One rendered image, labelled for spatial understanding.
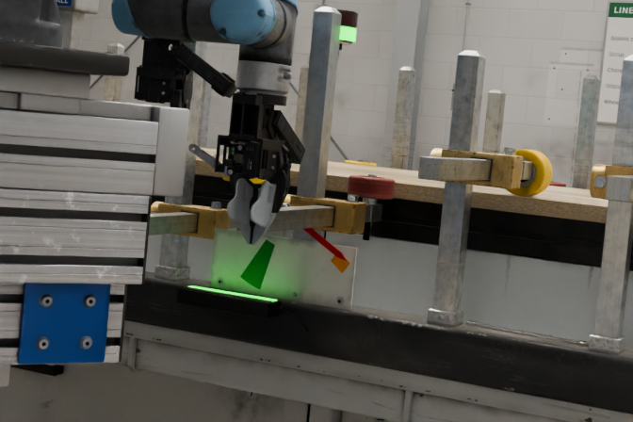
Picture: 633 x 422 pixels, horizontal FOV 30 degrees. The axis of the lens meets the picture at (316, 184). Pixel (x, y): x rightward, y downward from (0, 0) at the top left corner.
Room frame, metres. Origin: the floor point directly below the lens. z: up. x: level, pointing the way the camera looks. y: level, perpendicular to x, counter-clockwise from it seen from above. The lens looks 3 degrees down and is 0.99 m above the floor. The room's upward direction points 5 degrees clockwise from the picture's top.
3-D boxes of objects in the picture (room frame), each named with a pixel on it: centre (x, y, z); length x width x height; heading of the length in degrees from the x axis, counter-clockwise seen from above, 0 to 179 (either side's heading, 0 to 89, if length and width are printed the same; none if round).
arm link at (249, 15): (1.57, 0.13, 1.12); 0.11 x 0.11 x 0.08; 77
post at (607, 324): (1.72, -0.45, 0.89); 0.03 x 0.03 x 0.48; 65
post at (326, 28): (1.93, 0.01, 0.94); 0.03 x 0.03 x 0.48; 65
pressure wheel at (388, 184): (2.06, -0.10, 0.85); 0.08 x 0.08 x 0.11
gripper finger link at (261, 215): (1.65, 0.08, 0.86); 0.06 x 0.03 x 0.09; 155
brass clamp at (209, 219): (2.03, 0.21, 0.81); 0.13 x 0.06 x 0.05; 65
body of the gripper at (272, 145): (1.65, 0.09, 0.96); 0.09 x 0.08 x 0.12; 155
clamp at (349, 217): (1.92, -0.01, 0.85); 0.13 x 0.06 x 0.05; 65
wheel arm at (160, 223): (1.98, 0.21, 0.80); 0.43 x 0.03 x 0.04; 155
